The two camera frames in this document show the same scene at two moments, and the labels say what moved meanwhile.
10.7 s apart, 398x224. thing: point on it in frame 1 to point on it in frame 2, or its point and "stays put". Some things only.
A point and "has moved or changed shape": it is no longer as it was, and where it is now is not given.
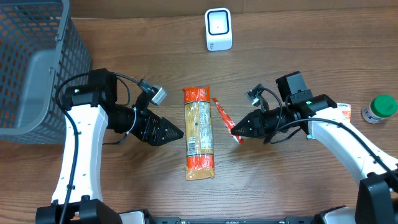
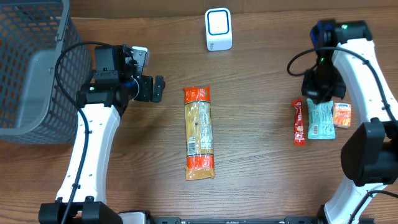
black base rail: [178, 220] stays put
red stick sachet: [228, 121] has moved or changed shape
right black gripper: [259, 123] to [322, 91]
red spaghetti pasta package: [199, 133] stays put
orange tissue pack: [343, 112] stays put
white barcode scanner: [218, 27] stays put
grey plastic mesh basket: [41, 45] stays put
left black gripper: [144, 128] to [146, 88]
